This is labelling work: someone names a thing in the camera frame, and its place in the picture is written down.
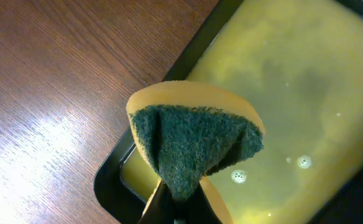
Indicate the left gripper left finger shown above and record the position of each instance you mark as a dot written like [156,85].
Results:
[161,209]

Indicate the black tray with soapy water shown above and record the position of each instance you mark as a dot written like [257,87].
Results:
[300,65]

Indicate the green and yellow sponge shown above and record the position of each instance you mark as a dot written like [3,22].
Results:
[186,131]

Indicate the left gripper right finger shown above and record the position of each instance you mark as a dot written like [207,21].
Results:
[197,209]

